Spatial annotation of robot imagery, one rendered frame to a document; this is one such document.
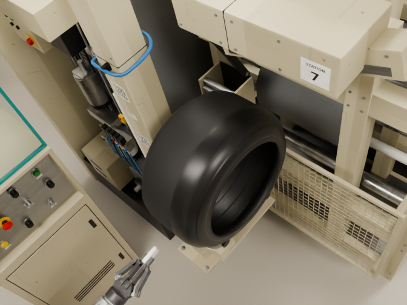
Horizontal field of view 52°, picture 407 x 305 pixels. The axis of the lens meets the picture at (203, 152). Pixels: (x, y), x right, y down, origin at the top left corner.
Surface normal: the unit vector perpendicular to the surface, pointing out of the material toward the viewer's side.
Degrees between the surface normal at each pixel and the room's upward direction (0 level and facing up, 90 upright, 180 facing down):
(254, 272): 0
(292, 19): 0
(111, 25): 90
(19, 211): 90
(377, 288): 0
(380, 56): 90
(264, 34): 90
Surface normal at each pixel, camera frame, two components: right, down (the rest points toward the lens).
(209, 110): -0.04, -0.69
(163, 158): -0.53, -0.07
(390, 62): -0.66, 0.67
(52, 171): 0.73, 0.47
